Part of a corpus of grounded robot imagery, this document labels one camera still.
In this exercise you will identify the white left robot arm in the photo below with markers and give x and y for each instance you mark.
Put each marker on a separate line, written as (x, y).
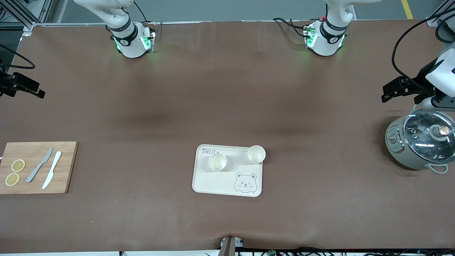
(325, 42)

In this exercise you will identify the metal camera bracket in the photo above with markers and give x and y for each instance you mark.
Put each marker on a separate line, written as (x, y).
(229, 247)

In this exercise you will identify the cream bear print tray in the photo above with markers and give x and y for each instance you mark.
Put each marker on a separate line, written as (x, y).
(220, 181)

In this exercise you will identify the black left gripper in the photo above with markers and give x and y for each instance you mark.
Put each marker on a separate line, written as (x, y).
(418, 84)

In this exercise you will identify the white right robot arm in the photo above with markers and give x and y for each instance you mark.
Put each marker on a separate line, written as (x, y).
(131, 42)

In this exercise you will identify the white plastic knife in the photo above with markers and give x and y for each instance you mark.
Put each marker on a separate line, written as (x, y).
(52, 169)

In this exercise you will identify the glass pot lid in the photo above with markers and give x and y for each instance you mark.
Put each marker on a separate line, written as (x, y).
(423, 140)

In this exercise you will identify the bamboo cutting board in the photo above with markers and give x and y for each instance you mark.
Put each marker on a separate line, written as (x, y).
(35, 156)

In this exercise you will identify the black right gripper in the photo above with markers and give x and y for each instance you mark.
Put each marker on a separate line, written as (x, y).
(7, 84)

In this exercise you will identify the grey plastic knife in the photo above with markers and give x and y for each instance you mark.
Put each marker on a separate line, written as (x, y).
(37, 167)

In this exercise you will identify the white IKEA cup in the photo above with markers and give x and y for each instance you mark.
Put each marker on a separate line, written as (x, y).
(256, 154)
(217, 161)

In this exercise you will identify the grey-green cooking pot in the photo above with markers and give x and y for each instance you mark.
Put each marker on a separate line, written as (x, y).
(398, 156)

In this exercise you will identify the yellow lemon slice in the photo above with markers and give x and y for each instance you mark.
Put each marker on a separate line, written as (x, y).
(18, 165)
(12, 179)

